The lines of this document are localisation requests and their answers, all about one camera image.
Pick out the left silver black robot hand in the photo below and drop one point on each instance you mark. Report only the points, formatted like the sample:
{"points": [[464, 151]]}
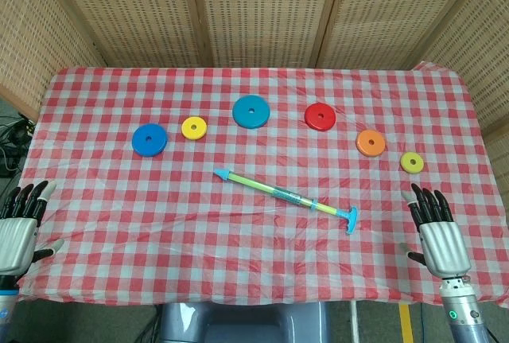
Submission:
{"points": [[16, 239]]}

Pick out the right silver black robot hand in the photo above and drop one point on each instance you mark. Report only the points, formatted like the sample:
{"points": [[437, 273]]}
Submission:
{"points": [[441, 243]]}

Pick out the clear blue-tipped water squirter tube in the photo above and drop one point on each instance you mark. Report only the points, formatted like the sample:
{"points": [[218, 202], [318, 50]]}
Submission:
{"points": [[287, 194]]}

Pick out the red white checkered tablecloth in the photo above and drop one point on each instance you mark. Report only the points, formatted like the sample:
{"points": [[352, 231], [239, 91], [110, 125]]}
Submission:
{"points": [[238, 247]]}

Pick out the small lime disc with hole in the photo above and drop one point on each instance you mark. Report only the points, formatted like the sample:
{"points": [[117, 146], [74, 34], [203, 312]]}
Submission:
{"points": [[407, 167]]}

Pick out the orange disc with hole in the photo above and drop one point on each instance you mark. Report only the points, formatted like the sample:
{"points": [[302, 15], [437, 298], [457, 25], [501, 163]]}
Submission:
{"points": [[364, 148]]}

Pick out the blue disc with hole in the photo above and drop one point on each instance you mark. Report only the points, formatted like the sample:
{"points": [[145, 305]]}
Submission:
{"points": [[141, 146]]}

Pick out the red disc with hole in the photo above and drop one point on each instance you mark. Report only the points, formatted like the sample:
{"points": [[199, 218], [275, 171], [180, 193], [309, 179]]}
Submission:
{"points": [[314, 122]]}

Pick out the yellow disc with hole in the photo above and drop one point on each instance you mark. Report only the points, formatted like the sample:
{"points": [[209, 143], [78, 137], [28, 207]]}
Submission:
{"points": [[189, 132]]}

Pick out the grey robot torso base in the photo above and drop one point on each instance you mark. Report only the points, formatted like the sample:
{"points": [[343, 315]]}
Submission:
{"points": [[238, 323]]}

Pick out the large teal disc with hole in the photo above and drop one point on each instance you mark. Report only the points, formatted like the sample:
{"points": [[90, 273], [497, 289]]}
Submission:
{"points": [[242, 118]]}

